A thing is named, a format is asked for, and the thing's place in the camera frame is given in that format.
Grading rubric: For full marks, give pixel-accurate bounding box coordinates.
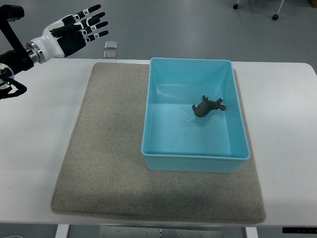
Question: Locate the black table control panel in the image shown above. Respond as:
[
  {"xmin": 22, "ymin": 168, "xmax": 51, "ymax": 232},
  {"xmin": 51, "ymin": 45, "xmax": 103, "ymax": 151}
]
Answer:
[{"xmin": 282, "ymin": 227, "xmax": 317, "ymax": 234}]

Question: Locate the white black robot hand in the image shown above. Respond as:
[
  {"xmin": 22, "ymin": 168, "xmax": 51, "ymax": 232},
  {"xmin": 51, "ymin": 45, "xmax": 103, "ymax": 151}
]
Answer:
[{"xmin": 26, "ymin": 4, "xmax": 108, "ymax": 63}]

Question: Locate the grey felt mat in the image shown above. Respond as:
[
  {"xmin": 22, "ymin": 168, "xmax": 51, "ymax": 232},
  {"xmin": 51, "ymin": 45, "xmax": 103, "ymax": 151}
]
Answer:
[{"xmin": 51, "ymin": 63, "xmax": 266, "ymax": 224}]

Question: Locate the metal table frame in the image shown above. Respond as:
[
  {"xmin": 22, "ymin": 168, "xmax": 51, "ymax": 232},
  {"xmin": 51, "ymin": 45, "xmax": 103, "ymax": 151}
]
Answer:
[{"xmin": 55, "ymin": 225, "xmax": 259, "ymax": 238}]

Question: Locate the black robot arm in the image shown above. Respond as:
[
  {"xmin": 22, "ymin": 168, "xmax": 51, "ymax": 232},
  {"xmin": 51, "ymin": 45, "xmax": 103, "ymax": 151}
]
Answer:
[{"xmin": 0, "ymin": 4, "xmax": 34, "ymax": 99}]

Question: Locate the lower silver floor socket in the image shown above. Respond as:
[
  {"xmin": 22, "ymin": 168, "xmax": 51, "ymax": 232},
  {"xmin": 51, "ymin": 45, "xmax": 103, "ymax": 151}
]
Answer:
[{"xmin": 103, "ymin": 51, "xmax": 117, "ymax": 59}]

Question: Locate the silver floor socket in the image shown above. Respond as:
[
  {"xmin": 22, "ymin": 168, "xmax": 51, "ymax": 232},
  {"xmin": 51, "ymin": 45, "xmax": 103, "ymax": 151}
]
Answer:
[
  {"xmin": 103, "ymin": 51, "xmax": 117, "ymax": 59},
  {"xmin": 105, "ymin": 41, "xmax": 117, "ymax": 49}
]

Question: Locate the brown toy hippo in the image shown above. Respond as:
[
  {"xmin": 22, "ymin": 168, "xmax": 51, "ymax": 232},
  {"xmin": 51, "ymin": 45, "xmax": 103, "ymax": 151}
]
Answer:
[{"xmin": 192, "ymin": 95, "xmax": 226, "ymax": 118}]

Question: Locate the blue plastic box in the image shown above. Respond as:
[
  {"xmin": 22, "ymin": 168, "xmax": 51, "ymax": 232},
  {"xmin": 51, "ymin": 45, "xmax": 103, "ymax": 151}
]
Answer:
[{"xmin": 141, "ymin": 58, "xmax": 251, "ymax": 173}]

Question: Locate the upper silver floor socket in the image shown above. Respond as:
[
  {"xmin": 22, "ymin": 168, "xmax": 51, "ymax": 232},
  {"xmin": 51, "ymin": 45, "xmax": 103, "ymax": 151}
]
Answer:
[{"xmin": 105, "ymin": 41, "xmax": 117, "ymax": 49}]

